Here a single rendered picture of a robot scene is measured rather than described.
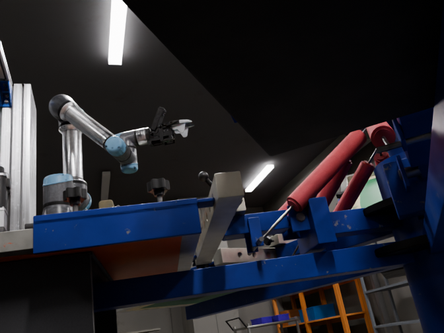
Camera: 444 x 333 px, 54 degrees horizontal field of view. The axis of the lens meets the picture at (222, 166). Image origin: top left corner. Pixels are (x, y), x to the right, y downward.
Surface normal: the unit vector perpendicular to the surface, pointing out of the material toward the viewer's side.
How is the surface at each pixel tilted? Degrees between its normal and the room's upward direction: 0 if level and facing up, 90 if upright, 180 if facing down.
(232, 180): 90
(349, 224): 90
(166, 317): 90
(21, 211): 90
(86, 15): 180
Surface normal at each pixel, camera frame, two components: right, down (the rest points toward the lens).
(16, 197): 0.26, -0.40
